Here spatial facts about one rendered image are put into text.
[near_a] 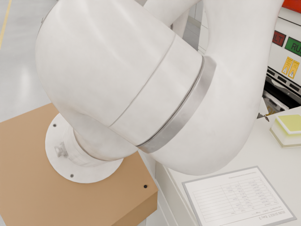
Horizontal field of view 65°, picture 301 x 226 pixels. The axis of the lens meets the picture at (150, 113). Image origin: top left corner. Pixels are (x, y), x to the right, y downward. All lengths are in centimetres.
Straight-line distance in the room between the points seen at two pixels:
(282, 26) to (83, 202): 93
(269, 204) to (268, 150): 17
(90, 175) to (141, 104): 40
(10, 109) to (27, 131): 216
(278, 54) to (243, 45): 88
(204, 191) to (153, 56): 45
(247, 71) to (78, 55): 15
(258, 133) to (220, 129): 57
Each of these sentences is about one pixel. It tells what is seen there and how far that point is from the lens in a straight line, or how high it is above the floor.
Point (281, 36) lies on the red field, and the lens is 110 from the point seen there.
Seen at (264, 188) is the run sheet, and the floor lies 97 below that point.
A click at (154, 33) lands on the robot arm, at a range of 21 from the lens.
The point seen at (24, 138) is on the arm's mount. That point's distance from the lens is 59.
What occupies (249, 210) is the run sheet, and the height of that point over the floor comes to 97.
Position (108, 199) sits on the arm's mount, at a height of 96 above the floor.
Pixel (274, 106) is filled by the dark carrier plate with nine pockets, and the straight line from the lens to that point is 105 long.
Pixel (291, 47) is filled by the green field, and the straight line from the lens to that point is 107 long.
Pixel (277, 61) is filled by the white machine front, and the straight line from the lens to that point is 113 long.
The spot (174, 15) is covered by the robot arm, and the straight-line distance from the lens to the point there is 55.
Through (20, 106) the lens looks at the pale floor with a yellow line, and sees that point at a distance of 274.
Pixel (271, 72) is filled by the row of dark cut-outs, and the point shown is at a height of 96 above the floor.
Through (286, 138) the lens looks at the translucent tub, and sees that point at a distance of 75.
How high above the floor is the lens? 147
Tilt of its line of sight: 39 degrees down
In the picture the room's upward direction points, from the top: straight up
